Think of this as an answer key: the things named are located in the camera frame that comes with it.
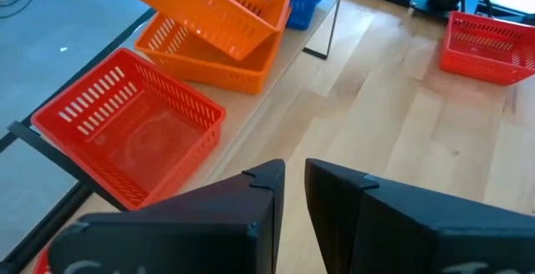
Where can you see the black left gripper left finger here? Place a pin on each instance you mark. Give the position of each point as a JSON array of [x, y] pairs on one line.
[[200, 228]]

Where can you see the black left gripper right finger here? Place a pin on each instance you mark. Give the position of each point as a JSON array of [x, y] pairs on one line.
[[401, 232]]

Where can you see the blue plastic slotted basket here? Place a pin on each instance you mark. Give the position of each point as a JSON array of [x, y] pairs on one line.
[[302, 15]]

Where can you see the red plastic slotted basket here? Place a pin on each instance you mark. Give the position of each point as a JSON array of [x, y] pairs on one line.
[[476, 69], [40, 265], [138, 140]]

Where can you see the orange plastic slotted basket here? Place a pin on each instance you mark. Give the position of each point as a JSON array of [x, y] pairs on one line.
[[200, 68], [200, 11]]

